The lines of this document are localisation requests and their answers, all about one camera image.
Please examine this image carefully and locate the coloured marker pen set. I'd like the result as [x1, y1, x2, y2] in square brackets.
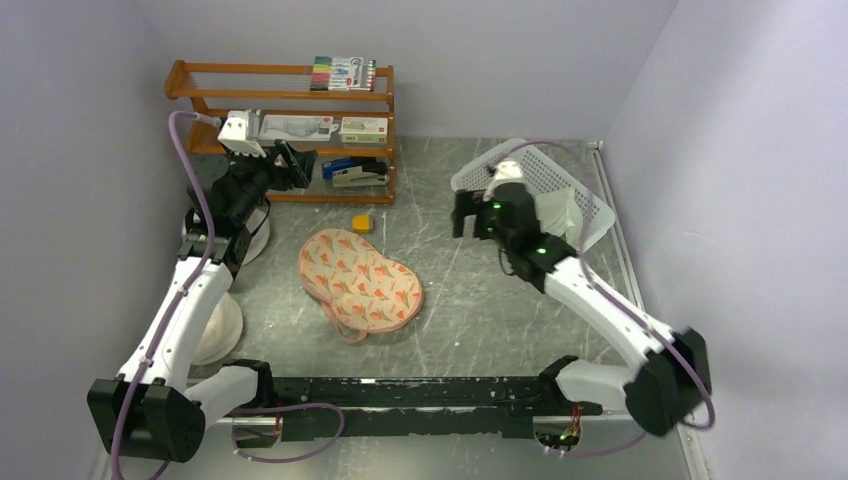
[310, 56, 377, 92]

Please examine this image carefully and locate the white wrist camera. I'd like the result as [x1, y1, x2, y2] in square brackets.
[483, 158, 525, 201]
[217, 109, 267, 158]

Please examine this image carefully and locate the green white small box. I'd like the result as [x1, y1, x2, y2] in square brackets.
[338, 117, 389, 144]

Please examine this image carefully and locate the white flat packaged item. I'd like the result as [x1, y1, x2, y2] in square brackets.
[259, 115, 339, 142]

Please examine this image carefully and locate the small yellow block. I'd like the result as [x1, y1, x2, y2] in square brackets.
[351, 214, 374, 234]

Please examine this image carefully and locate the grey black stapler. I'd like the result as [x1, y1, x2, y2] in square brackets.
[331, 163, 389, 188]

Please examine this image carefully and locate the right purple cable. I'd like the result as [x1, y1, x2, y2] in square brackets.
[500, 139, 717, 458]

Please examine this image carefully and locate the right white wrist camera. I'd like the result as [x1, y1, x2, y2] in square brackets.
[483, 158, 525, 201]

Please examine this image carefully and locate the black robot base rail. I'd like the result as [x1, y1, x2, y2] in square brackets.
[231, 376, 603, 441]

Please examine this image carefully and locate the white perforated plastic basket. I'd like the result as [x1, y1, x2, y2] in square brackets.
[451, 138, 616, 250]

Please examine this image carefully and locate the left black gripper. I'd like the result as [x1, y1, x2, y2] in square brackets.
[227, 139, 319, 224]

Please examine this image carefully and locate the blue stapler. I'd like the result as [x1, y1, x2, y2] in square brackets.
[321, 156, 388, 180]

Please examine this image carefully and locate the white cylindrical mesh laundry bag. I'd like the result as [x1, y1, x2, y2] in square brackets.
[180, 207, 271, 266]

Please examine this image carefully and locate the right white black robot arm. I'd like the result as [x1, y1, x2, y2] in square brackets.
[452, 183, 715, 437]

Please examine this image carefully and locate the purple cable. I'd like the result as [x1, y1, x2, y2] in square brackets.
[500, 139, 717, 458]
[109, 110, 346, 480]

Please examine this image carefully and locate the white padded bra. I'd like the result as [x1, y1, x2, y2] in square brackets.
[534, 187, 583, 246]

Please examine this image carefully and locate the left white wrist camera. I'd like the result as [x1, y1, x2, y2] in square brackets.
[217, 109, 267, 158]

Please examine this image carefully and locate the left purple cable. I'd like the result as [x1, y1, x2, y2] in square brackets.
[109, 110, 346, 480]

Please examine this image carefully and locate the floral pink mesh laundry bag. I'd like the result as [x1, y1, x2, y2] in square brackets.
[297, 228, 424, 344]

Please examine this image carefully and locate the wooden three-tier shelf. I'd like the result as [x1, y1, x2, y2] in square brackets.
[165, 57, 396, 204]

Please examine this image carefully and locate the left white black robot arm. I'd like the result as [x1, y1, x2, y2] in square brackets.
[87, 140, 318, 463]

